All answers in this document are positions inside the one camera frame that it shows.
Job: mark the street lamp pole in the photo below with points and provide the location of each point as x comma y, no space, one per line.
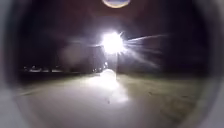
115,56

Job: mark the grey paved path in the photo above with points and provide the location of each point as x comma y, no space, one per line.
83,103

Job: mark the grass verge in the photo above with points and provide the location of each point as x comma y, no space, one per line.
166,96

